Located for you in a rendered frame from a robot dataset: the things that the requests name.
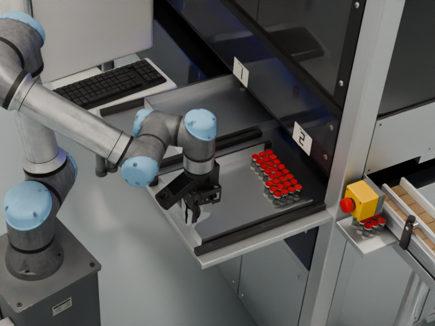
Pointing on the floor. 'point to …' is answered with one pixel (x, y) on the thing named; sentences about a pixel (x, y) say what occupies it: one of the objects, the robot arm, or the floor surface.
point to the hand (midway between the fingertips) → (187, 224)
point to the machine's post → (351, 149)
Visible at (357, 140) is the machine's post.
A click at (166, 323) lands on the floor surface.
